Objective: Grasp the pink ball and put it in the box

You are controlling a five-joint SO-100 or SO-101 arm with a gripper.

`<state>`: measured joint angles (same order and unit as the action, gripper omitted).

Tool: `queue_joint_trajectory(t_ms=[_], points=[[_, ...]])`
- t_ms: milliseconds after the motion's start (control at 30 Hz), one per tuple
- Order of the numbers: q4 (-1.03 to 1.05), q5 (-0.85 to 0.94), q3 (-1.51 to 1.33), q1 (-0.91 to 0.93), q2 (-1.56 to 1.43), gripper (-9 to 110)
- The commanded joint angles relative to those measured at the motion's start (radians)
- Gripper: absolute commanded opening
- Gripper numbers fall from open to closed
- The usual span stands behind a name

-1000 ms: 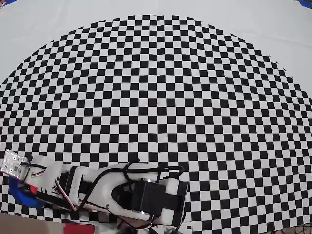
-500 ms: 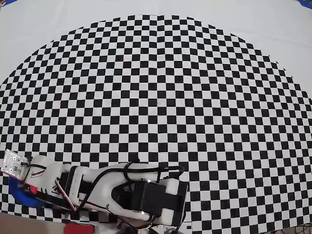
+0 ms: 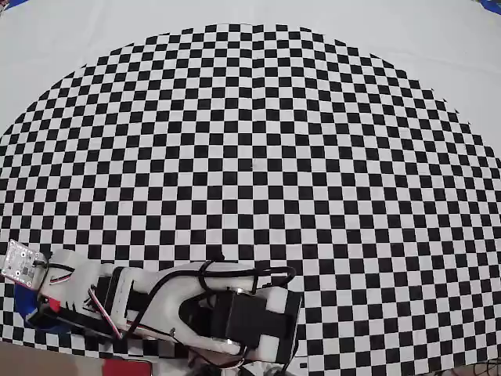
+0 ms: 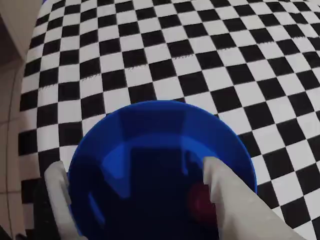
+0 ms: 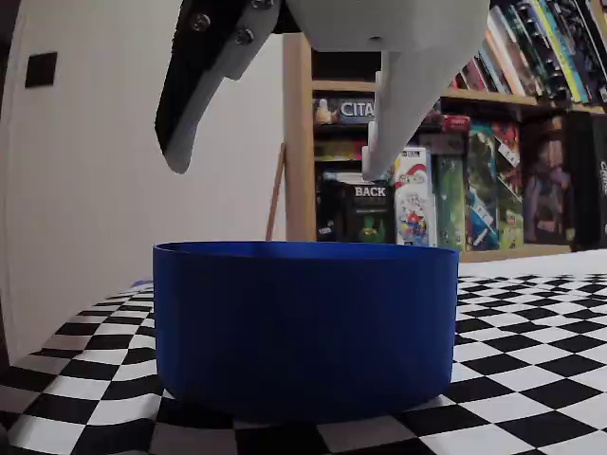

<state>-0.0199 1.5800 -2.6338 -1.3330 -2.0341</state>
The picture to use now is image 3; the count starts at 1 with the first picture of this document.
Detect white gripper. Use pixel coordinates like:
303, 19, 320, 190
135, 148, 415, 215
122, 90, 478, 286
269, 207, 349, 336
38, 248, 103, 307

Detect blue round box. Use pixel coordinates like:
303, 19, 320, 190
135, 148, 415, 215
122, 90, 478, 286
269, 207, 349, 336
13, 284, 74, 335

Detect red flat object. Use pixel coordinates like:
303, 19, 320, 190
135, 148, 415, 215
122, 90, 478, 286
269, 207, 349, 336
102, 358, 153, 376

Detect checkerboard printed white mat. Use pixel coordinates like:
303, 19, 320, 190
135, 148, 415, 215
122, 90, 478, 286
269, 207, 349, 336
0, 0, 501, 372

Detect white red black servo wire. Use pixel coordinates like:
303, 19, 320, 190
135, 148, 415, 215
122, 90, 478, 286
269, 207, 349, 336
47, 273, 124, 340

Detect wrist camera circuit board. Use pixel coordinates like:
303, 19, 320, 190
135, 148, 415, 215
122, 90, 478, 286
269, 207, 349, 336
0, 239, 45, 289

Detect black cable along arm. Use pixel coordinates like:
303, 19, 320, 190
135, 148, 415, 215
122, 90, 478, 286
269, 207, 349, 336
124, 260, 297, 338

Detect thin dark cables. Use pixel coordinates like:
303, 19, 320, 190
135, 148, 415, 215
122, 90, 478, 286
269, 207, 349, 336
453, 358, 501, 376

